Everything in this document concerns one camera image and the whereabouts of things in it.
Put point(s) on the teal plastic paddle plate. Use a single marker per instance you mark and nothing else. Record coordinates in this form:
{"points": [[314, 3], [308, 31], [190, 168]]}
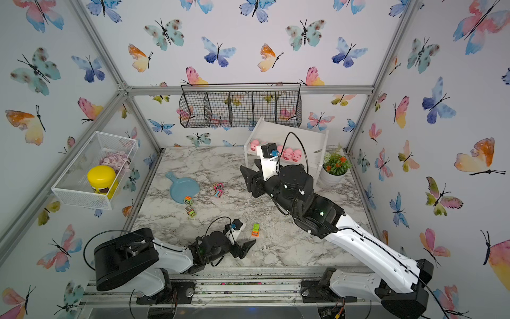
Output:
{"points": [[182, 188]]}

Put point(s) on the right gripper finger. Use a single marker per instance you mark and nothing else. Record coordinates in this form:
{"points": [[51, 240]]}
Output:
{"points": [[258, 164], [250, 177]]}

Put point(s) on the white mesh wall basket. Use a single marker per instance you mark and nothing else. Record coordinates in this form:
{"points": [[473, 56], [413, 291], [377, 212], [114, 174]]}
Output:
{"points": [[73, 188]]}

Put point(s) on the pink pig toy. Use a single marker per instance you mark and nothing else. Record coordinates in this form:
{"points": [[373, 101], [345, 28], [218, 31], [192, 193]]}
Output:
{"points": [[287, 154], [254, 144]]}

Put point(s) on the pink teal toy bus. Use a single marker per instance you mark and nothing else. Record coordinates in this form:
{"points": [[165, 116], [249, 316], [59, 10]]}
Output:
{"points": [[217, 194]]}

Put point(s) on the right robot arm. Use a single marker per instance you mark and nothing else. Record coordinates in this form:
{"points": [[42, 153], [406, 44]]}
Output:
{"points": [[398, 283]]}

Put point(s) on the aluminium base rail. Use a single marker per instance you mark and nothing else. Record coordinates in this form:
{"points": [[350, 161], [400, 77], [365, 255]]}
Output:
{"points": [[255, 292]]}

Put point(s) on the white two-tier shelf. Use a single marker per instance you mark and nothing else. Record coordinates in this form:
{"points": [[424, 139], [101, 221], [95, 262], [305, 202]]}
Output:
{"points": [[312, 143]]}

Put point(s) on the black wire wall basket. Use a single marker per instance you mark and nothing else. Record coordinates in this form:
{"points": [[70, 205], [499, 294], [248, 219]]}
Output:
{"points": [[240, 105]]}

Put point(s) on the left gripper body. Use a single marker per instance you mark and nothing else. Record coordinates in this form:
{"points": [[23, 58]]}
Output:
{"points": [[235, 251]]}

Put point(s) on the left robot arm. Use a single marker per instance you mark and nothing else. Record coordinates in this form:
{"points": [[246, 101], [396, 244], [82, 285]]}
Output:
{"points": [[142, 262]]}

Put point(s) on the pink toy car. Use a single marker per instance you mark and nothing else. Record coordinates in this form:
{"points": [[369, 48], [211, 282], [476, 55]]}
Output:
{"points": [[219, 187]]}

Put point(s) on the orange green toy car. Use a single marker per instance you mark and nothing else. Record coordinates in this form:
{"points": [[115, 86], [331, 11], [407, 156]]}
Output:
{"points": [[256, 230]]}

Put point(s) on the yellow lidded jar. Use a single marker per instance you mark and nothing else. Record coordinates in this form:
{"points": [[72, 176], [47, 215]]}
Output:
{"points": [[103, 180]]}

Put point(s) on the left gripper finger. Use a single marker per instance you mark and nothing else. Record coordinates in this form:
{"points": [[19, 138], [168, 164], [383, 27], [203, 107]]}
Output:
{"points": [[248, 245], [236, 225]]}

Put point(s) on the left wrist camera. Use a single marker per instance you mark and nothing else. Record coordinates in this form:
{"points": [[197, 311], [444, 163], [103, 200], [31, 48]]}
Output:
{"points": [[233, 235]]}

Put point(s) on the potted plant with flowers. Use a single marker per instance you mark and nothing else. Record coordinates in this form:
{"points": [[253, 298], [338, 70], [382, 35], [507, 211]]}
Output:
{"points": [[335, 166]]}

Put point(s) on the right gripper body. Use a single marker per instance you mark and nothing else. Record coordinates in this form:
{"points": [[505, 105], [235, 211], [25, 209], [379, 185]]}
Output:
{"points": [[263, 187]]}

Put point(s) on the pink round chips pile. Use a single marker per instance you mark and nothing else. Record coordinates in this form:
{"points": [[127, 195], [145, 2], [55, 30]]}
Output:
{"points": [[118, 161]]}

